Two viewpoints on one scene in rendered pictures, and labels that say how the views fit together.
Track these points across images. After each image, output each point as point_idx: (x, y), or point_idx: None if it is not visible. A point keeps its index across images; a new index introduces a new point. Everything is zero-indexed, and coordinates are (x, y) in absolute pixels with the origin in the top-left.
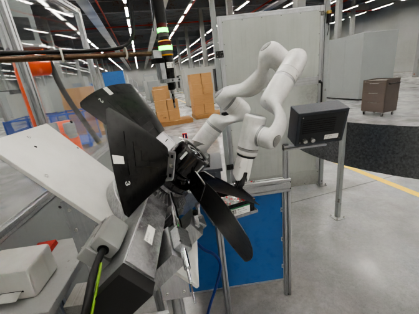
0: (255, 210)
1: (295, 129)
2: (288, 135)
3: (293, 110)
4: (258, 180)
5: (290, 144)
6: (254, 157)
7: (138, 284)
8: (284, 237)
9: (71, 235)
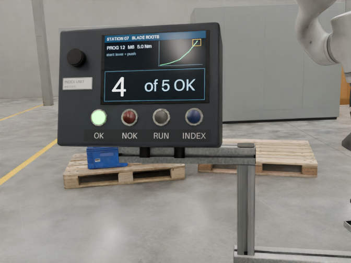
0: (349, 221)
1: (222, 92)
2: (219, 134)
3: (220, 35)
4: (340, 258)
5: (233, 143)
6: (350, 83)
7: None
8: None
9: None
